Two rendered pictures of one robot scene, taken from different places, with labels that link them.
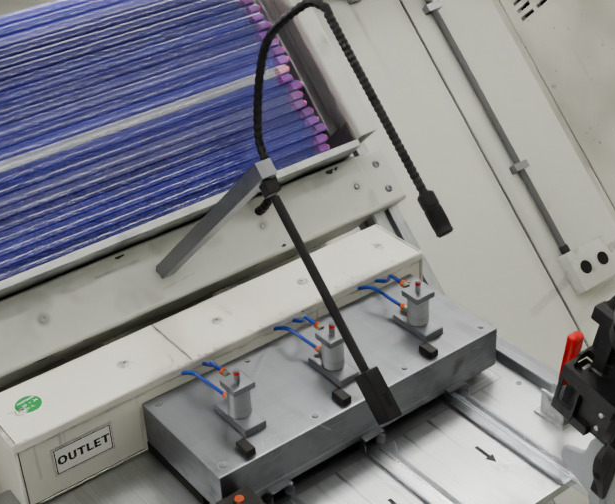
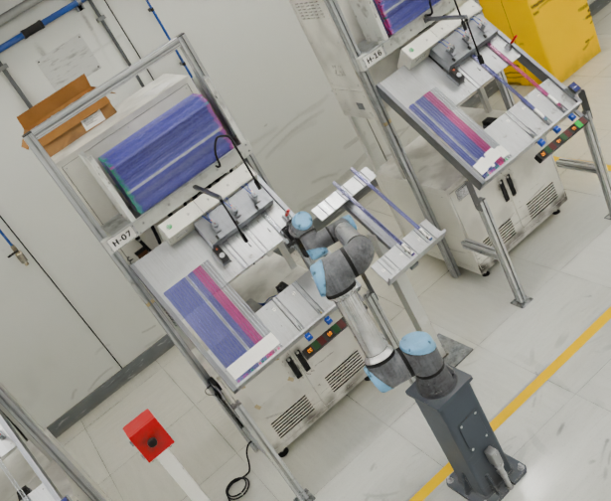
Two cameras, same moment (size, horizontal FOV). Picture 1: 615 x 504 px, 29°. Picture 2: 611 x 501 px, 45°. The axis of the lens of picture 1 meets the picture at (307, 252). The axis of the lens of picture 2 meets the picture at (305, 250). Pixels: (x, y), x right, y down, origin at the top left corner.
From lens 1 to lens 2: 2.24 m
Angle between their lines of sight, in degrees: 36
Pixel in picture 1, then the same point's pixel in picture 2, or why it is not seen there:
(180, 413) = (202, 226)
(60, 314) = (172, 202)
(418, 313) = (254, 198)
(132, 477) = (192, 237)
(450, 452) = (261, 230)
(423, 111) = not seen: outside the picture
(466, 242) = (292, 26)
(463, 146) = not seen: outside the picture
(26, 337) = (165, 209)
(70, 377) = (177, 218)
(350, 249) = (238, 172)
